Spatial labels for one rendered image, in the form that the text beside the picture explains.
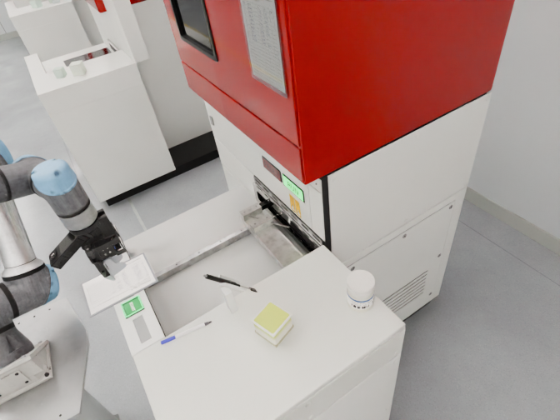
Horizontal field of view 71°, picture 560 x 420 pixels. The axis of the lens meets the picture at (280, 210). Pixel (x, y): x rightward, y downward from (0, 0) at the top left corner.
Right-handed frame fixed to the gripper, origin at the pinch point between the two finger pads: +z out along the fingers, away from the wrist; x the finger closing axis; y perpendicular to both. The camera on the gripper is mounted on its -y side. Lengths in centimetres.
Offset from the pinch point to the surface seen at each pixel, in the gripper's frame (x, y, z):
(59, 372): 3.5, -26.5, 28.7
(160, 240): 36.8, 17.2, 28.6
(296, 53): -15, 55, -46
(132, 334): -8.8, -1.9, 14.6
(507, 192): 5, 207, 89
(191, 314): -2.2, 14.2, 28.6
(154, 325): -9.8, 4.1, 14.6
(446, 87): -15, 105, -21
